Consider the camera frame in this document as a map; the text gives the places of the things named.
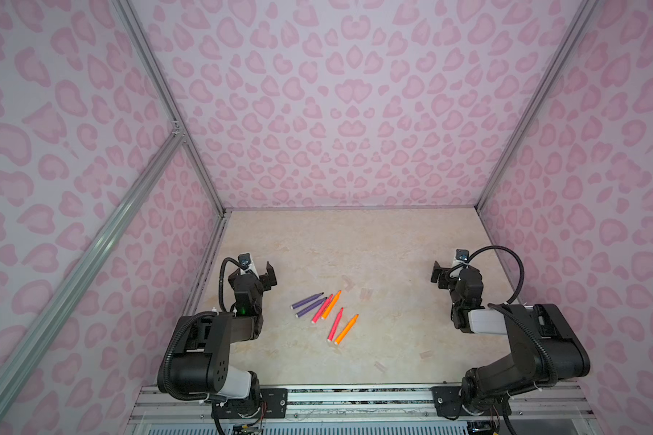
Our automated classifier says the orange marker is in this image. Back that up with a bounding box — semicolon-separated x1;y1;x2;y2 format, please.
322;290;342;319
335;315;359;345

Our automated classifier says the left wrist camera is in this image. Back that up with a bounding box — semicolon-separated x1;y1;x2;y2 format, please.
238;253;259;277

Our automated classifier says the left black corrugated cable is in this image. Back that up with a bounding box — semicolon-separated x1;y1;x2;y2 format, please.
218;256;244;314

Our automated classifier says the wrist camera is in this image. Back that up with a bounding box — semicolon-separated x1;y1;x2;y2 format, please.
453;249;471;266
238;253;259;277

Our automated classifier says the diagonal aluminium frame bar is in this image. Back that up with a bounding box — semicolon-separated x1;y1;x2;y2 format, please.
0;132;185;422

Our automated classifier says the orange marker in group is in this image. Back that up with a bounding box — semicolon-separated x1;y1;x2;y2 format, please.
322;290;342;319

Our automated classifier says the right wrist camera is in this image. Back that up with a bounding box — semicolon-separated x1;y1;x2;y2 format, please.
453;249;471;266

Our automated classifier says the left corner aluminium post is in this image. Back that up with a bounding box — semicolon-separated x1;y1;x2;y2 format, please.
112;0;226;218

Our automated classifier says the pink marker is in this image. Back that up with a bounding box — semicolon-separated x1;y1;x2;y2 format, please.
328;308;344;343
311;295;334;324

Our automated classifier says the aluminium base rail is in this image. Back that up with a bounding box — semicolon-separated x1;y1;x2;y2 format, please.
124;382;601;434

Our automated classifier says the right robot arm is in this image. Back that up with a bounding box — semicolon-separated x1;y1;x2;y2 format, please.
431;263;591;421

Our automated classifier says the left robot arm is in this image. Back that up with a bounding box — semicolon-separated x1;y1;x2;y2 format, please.
157;255;278;419

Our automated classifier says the lower purple marker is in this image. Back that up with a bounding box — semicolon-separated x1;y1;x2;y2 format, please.
296;297;328;318

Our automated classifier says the corner aluminium post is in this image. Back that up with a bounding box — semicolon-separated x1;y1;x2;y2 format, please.
112;0;226;218
475;0;603;215

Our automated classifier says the upper purple marker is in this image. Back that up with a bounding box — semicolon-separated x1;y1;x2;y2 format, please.
290;293;324;309

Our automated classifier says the right corner aluminium post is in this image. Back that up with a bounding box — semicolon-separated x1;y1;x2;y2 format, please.
475;0;603;215

